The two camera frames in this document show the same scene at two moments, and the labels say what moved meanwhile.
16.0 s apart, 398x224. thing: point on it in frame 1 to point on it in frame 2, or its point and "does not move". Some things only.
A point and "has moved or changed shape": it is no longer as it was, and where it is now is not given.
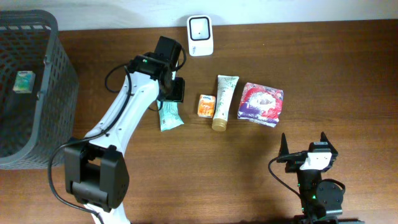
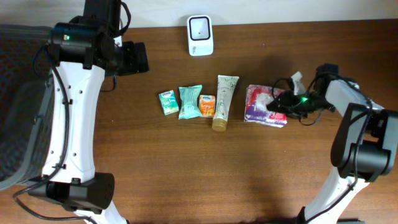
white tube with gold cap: x=225 y=86 does not move
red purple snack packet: x=260 y=104 has moved or changed shape
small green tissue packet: x=24 y=82 to x=168 y=101
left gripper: x=180 y=93 to x=126 y=51
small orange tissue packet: x=206 y=106 does not move
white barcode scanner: x=200 y=35 does not move
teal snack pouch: x=169 y=116 to x=189 y=106
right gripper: x=296 y=165 to x=280 y=101
